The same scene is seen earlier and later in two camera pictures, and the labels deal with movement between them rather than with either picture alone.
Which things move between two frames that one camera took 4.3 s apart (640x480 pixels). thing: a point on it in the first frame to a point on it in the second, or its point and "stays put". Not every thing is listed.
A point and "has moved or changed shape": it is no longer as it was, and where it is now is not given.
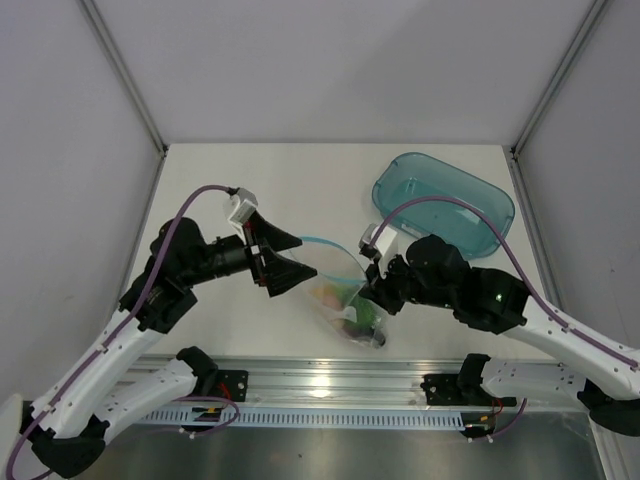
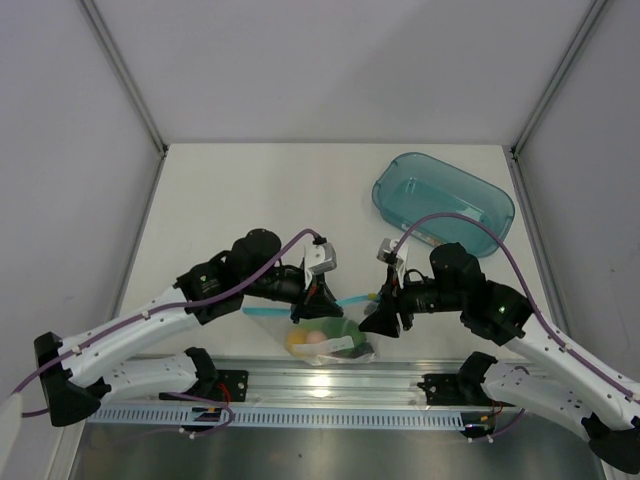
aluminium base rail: (345, 383) stays put
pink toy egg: (332, 301) has moved or changed shape
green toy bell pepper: (367, 314) to (351, 329)
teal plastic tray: (417, 175) stays put
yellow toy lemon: (324, 290) has moved or changed shape
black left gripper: (280, 272) to (318, 302)
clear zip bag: (335, 291) has moved or changed shape
